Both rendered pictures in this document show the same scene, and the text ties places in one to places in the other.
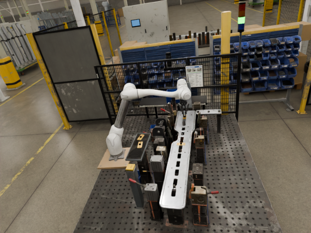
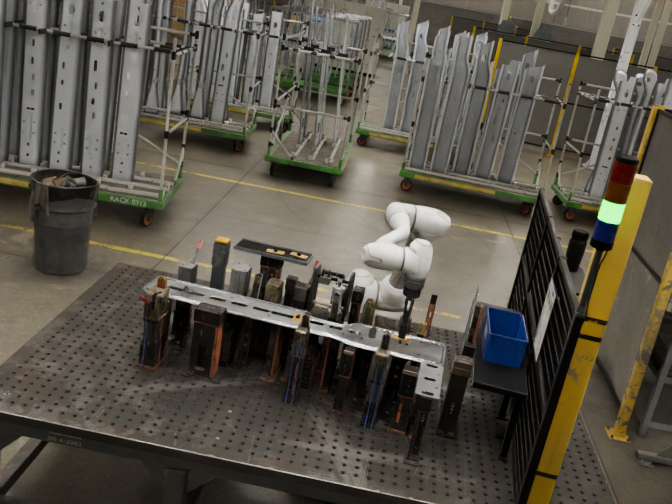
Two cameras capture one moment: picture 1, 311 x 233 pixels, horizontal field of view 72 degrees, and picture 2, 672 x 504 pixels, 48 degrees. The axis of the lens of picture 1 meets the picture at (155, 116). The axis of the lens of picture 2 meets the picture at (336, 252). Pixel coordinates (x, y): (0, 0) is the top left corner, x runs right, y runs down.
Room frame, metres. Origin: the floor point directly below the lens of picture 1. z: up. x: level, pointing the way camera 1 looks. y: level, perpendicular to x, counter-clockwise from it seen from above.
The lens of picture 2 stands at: (1.33, -3.24, 2.41)
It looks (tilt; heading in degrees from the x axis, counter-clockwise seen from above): 19 degrees down; 82
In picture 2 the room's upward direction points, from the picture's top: 10 degrees clockwise
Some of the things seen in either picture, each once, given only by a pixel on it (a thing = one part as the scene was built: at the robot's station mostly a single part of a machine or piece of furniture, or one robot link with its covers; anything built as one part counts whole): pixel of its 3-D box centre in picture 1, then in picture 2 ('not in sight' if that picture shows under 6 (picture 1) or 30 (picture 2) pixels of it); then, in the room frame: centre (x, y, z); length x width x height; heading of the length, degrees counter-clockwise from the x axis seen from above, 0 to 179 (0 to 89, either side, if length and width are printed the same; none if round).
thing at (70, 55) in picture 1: (79, 82); (638, 263); (4.07, 1.35, 1.00); 1.34 x 0.14 x 2.00; 79
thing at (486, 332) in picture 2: (178, 95); (503, 336); (2.56, -0.34, 1.10); 0.30 x 0.17 x 0.13; 76
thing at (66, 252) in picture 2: not in sight; (62, 222); (0.04, 2.37, 0.36); 0.54 x 0.50 x 0.73; 79
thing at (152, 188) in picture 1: (153, 202); (184, 298); (1.14, 0.12, 0.88); 0.11 x 0.10 x 0.36; 74
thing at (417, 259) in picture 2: (182, 86); (416, 257); (2.10, -0.33, 1.40); 0.13 x 0.11 x 0.16; 1
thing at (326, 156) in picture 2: not in sight; (319, 104); (2.23, 6.89, 0.88); 1.91 x 1.00 x 1.76; 80
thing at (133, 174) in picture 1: (136, 187); (217, 284); (1.28, 0.26, 0.92); 0.08 x 0.08 x 0.44; 74
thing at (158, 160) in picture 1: (159, 175); (236, 306); (1.39, 0.05, 0.90); 0.13 x 0.10 x 0.41; 74
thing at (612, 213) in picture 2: (241, 20); (611, 211); (2.47, -1.09, 1.90); 0.07 x 0.07 x 0.06
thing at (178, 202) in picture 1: (181, 145); (292, 318); (1.64, -0.20, 1.00); 1.38 x 0.22 x 0.02; 164
